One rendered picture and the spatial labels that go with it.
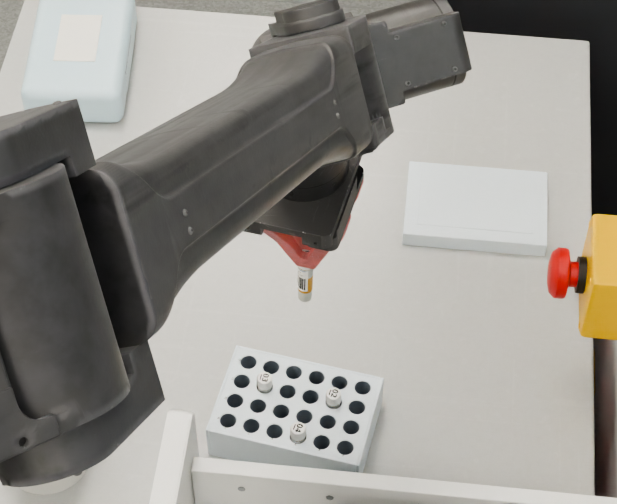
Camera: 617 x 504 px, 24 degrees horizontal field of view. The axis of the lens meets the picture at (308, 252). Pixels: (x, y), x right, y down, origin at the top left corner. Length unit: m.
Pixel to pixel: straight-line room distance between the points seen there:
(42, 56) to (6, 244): 0.99
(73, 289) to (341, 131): 0.31
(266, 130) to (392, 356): 0.62
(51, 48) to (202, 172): 0.88
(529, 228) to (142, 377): 0.84
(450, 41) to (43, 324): 0.48
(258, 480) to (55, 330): 0.59
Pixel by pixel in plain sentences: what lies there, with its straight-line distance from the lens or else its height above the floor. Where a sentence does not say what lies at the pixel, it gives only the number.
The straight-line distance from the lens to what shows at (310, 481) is 1.01.
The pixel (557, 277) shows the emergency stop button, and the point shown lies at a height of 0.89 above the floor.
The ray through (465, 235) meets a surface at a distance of 1.29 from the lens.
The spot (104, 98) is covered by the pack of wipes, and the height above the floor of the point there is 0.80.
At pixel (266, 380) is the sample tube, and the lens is 1.16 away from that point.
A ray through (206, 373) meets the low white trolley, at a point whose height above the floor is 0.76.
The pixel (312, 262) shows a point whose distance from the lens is 1.01.
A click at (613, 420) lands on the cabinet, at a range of 1.25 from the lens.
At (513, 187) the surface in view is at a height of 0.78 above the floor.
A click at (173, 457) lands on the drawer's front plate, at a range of 0.99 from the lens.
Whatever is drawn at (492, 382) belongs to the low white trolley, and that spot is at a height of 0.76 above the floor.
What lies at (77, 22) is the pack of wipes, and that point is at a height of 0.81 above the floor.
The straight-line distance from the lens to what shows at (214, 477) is 1.02.
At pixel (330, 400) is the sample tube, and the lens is 1.15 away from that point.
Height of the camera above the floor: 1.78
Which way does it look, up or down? 52 degrees down
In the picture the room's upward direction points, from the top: straight up
